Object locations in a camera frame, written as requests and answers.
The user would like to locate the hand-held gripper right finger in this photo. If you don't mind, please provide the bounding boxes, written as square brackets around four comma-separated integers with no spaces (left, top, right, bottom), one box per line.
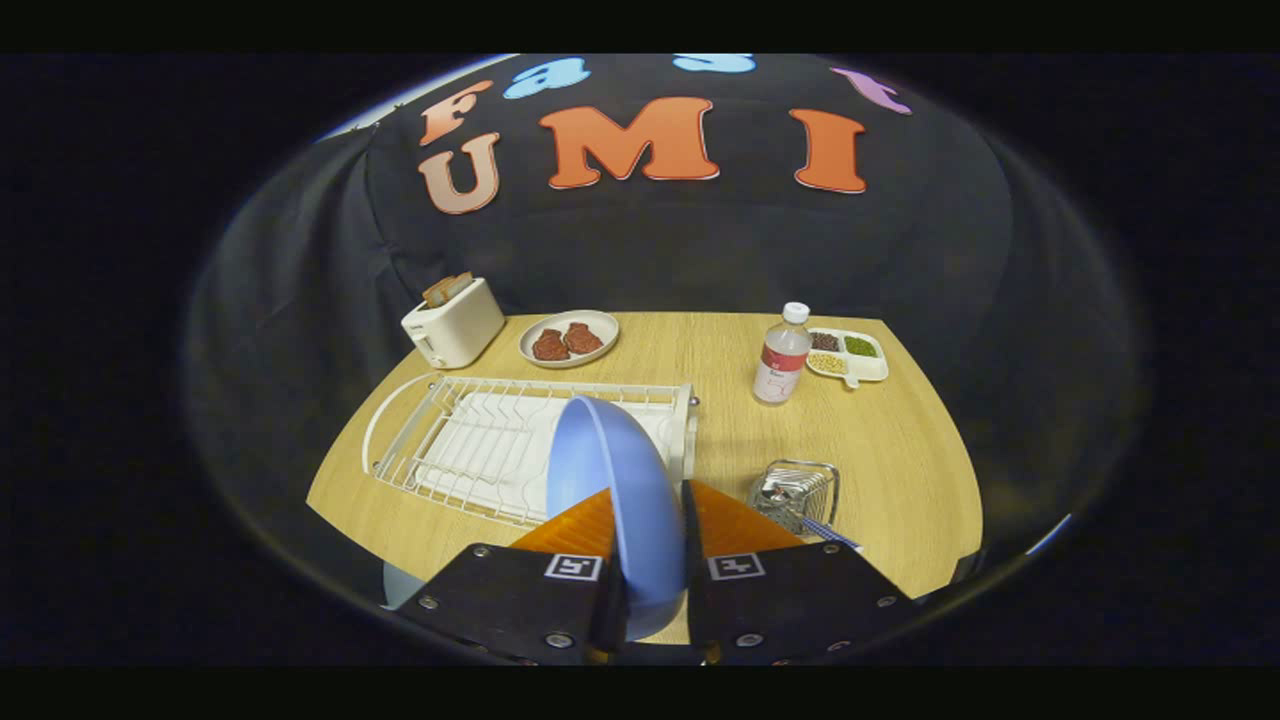
[682,478,916,666]

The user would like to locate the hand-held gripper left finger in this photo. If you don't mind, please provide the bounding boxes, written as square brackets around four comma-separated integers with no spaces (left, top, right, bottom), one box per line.
[395,488,631,666]

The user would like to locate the blue plate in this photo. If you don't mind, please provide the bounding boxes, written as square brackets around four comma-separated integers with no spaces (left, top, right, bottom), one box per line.
[545,395,689,641]

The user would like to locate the metal wire basket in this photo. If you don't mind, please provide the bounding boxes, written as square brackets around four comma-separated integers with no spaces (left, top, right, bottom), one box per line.
[748,458,841,537]

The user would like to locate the white wire dish rack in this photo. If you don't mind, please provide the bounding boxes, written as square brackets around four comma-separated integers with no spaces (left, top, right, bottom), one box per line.
[362,372,699,529]

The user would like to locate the beige oval plate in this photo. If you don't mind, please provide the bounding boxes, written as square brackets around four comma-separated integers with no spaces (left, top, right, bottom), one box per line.
[518,309,621,370]

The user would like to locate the clear plastic water bottle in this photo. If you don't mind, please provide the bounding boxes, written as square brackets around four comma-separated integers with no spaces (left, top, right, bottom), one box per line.
[752,301,813,406]

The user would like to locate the white divided tray with beans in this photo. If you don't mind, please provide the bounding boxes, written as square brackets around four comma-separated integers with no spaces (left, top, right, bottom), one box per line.
[805,327,890,389]

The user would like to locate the white toaster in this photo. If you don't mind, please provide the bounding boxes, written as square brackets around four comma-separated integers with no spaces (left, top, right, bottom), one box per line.
[401,277,507,370]

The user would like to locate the black backdrop cloth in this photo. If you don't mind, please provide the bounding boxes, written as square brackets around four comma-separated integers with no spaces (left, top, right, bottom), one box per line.
[185,55,1141,601]

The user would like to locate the toast slices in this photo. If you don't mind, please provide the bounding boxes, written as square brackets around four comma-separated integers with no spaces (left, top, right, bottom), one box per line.
[422,271,474,308]

